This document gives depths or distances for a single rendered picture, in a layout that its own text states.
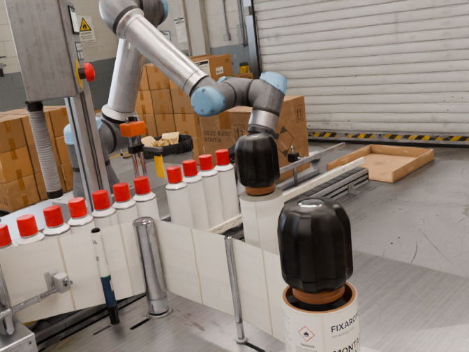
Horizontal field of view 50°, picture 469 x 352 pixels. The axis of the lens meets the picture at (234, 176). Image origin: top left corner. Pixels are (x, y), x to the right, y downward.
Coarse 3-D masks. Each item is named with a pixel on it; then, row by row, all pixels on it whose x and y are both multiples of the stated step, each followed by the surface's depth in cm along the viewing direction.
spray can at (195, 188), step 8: (192, 160) 121; (184, 168) 120; (192, 168) 119; (184, 176) 122; (192, 176) 120; (200, 176) 122; (192, 184) 119; (200, 184) 120; (192, 192) 120; (200, 192) 121; (192, 200) 120; (200, 200) 121; (192, 208) 121; (200, 208) 121; (192, 216) 122; (200, 216) 122; (200, 224) 122; (208, 224) 124
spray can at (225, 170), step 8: (216, 152) 126; (224, 152) 125; (216, 160) 127; (224, 160) 126; (216, 168) 127; (224, 168) 126; (232, 168) 127; (224, 176) 126; (232, 176) 127; (224, 184) 127; (232, 184) 127; (224, 192) 127; (232, 192) 128; (224, 200) 128; (232, 200) 128; (224, 208) 129; (232, 208) 128; (224, 216) 129; (232, 216) 129; (240, 224) 131
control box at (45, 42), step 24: (24, 0) 92; (48, 0) 92; (24, 24) 93; (48, 24) 93; (24, 48) 94; (48, 48) 94; (72, 48) 96; (24, 72) 95; (48, 72) 95; (72, 72) 96; (48, 96) 96; (72, 96) 98
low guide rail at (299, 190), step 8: (360, 160) 166; (344, 168) 160; (352, 168) 163; (320, 176) 153; (328, 176) 154; (336, 176) 157; (304, 184) 147; (312, 184) 149; (288, 192) 142; (296, 192) 144; (240, 216) 129; (224, 224) 125; (232, 224) 127; (216, 232) 123
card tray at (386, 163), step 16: (336, 160) 185; (352, 160) 193; (368, 160) 192; (384, 160) 190; (400, 160) 187; (416, 160) 174; (432, 160) 183; (368, 176) 173; (384, 176) 171; (400, 176) 167
